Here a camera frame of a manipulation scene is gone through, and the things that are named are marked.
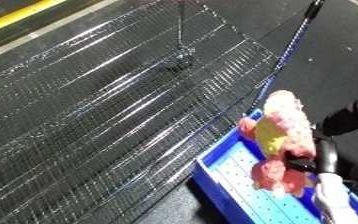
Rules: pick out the pink and yellow soft toy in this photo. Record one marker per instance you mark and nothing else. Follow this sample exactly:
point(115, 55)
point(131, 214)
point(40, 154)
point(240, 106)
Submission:
point(285, 140)

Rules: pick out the pale right robot arm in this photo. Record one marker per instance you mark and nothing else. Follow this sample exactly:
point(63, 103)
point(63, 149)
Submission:
point(338, 200)

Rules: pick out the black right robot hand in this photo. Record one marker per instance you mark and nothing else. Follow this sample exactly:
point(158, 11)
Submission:
point(326, 153)

